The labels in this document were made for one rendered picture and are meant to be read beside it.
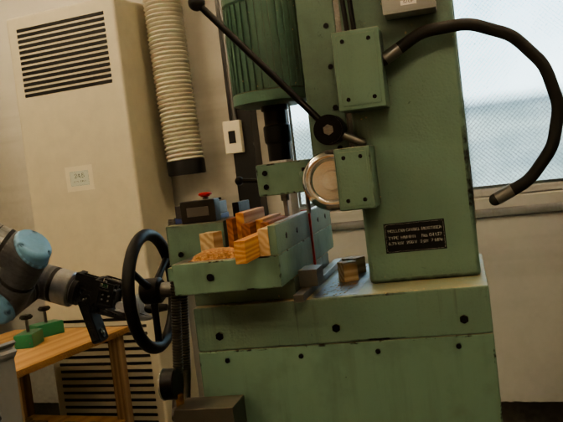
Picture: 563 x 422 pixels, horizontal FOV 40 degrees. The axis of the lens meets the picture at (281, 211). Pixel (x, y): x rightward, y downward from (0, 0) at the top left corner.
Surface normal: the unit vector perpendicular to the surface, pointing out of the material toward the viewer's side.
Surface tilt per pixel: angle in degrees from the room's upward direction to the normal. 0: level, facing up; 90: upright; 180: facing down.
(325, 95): 90
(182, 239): 90
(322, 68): 90
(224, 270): 90
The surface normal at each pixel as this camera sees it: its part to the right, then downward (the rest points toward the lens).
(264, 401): -0.22, 0.07
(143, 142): 0.93, -0.09
